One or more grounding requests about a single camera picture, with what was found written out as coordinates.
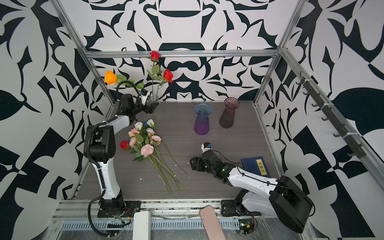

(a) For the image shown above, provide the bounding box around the large red artificial rose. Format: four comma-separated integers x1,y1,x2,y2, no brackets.
155,69,174,99

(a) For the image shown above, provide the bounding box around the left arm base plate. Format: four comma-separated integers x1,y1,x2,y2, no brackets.
97,200,142,218

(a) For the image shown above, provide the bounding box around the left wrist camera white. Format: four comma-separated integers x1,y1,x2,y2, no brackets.
139,89,152,106

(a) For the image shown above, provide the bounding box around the pink phone-like device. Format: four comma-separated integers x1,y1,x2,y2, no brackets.
200,206,226,240

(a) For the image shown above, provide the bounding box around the white phone-like device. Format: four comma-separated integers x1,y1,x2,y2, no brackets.
132,211,152,240

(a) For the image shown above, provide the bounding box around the blue book yellow label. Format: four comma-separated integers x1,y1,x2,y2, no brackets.
241,157,271,178

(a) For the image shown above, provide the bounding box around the small red artificial rose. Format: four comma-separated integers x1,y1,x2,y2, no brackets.
148,51,162,93

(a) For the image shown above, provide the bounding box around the orange artificial rose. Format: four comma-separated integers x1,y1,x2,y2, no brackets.
104,71,144,94

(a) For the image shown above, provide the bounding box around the small circuit board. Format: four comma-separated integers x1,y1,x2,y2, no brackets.
237,217,258,236

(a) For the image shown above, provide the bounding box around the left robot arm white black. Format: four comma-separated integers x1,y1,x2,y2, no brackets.
84,81,157,238

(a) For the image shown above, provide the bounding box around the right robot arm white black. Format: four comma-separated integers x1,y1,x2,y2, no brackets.
190,150,316,234

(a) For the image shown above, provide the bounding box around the purple blue glass vase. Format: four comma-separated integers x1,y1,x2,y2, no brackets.
194,104,212,136

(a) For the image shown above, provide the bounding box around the grey hook rack rail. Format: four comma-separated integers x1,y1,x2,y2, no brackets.
296,72,367,159

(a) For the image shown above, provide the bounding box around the bunch of artificial flowers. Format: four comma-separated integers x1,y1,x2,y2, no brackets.
120,119,186,194

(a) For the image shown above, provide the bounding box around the dark maroon glass vase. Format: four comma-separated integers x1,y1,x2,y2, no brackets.
219,98,240,129

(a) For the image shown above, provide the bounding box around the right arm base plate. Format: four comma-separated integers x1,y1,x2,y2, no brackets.
221,200,254,217

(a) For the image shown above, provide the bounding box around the clear glass vase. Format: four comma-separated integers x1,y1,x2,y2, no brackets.
147,92,160,114

